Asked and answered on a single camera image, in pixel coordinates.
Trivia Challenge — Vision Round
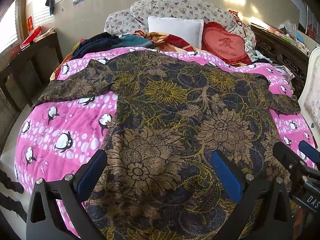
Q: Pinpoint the dark floral patterned garment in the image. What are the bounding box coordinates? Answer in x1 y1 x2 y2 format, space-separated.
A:
36 50 300 239

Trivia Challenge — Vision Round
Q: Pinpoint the navy blue folded clothing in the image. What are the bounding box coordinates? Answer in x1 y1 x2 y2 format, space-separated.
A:
71 32 121 60

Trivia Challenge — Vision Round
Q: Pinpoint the teal folded clothing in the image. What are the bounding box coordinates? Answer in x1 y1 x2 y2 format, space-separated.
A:
111 34 154 49

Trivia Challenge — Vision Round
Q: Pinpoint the white ornate chair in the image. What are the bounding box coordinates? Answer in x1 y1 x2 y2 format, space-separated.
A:
298 47 320 150

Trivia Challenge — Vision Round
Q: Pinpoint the pink penguin blanket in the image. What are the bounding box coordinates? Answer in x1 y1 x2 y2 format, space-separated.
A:
15 47 314 192

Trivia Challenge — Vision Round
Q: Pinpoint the dark carved wooden headboard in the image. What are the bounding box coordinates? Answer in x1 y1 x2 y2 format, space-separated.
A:
251 24 309 98

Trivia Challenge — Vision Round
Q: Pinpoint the red heart cushion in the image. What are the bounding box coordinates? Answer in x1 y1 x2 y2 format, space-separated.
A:
201 22 252 65

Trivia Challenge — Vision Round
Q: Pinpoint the dark wooden side table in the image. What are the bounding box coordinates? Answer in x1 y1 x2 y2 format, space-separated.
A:
1 32 63 112

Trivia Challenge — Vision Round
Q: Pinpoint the white square pillow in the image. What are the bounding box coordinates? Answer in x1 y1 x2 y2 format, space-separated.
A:
148 16 204 49

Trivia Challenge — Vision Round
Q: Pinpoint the orange red floral blanket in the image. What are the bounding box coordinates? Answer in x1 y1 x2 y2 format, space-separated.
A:
133 30 200 53

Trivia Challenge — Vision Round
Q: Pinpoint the red box on table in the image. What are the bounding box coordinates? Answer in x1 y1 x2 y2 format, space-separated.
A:
20 26 42 49

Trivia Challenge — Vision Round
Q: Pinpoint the dark hanging cloth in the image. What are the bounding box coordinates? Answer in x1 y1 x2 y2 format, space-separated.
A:
45 0 55 15

